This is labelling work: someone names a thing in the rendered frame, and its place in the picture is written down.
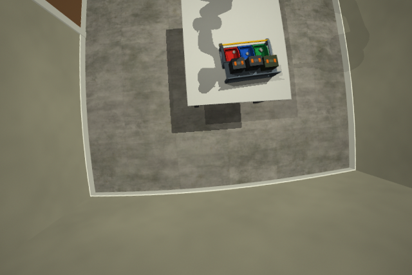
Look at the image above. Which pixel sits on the blue bin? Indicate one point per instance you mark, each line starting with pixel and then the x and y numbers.
pixel 244 49

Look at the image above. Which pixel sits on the green open bin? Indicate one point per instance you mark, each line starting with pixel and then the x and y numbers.
pixel 257 47

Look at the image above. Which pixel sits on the grey metal shelf rack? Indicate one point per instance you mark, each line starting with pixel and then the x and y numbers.
pixel 255 74

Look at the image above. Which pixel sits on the red open bin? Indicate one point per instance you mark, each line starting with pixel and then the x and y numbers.
pixel 229 53

